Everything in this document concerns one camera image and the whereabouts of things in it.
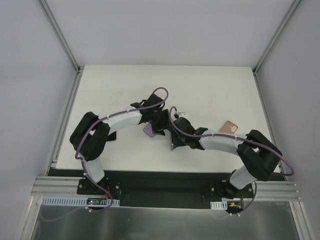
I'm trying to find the purple phone black screen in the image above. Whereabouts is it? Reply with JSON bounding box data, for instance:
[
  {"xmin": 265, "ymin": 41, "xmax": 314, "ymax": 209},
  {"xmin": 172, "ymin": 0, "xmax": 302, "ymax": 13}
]
[{"xmin": 143, "ymin": 123, "xmax": 156, "ymax": 138}]

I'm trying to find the pink phone case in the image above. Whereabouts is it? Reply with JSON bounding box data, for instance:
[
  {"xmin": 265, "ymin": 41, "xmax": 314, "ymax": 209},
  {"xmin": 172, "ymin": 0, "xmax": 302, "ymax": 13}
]
[{"xmin": 218, "ymin": 120, "xmax": 239, "ymax": 134}]

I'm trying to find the clear purple phone case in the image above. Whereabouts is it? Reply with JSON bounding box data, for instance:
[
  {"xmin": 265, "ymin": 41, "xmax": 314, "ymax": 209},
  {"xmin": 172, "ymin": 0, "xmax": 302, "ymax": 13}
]
[{"xmin": 154, "ymin": 89, "xmax": 167, "ymax": 100}]

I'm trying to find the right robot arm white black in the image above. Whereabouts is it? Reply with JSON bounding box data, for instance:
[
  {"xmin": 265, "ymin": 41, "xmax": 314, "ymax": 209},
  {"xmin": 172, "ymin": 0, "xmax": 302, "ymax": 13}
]
[{"xmin": 170, "ymin": 117, "xmax": 283, "ymax": 199}]

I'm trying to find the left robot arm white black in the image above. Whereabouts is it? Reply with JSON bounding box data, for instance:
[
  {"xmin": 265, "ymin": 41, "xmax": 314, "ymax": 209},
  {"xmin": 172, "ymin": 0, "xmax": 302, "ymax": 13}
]
[{"xmin": 69, "ymin": 91, "xmax": 169, "ymax": 196}]

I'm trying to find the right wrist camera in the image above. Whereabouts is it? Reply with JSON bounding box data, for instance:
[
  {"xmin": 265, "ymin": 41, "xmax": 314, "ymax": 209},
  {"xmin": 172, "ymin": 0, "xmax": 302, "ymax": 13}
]
[{"xmin": 173, "ymin": 111, "xmax": 188, "ymax": 119}]

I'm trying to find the right white cable duct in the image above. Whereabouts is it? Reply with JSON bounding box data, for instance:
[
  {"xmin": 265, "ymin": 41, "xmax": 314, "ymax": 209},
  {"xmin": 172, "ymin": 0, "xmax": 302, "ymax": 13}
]
[{"xmin": 210, "ymin": 200, "xmax": 228, "ymax": 211}]

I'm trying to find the white cable duct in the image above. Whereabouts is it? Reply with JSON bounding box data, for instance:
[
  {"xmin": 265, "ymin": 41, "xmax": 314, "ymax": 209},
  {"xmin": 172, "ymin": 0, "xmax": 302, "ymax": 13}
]
[
  {"xmin": 210, "ymin": 200, "xmax": 228, "ymax": 211},
  {"xmin": 42, "ymin": 196, "xmax": 120, "ymax": 208}
]

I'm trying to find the left aluminium corner post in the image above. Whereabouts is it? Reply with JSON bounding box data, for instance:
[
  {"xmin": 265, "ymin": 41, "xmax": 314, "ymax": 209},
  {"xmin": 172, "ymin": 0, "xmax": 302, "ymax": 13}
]
[{"xmin": 37, "ymin": 0, "xmax": 85, "ymax": 75}]

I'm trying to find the aluminium corner post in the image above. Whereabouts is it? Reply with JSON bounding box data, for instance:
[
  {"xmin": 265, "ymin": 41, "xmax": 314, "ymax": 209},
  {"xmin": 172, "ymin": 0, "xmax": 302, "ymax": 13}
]
[
  {"xmin": 37, "ymin": 0, "xmax": 85, "ymax": 75},
  {"xmin": 251, "ymin": 0, "xmax": 305, "ymax": 76}
]

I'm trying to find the right aluminium corner post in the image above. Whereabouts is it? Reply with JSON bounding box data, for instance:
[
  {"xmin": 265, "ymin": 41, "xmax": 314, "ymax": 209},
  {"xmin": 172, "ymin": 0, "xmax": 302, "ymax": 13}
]
[{"xmin": 251, "ymin": 0, "xmax": 305, "ymax": 76}]

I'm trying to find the left white cable duct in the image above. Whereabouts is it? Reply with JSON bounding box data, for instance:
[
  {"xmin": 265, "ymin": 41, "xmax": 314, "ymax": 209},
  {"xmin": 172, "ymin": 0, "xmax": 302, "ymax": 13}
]
[{"xmin": 42, "ymin": 196, "xmax": 120, "ymax": 208}]

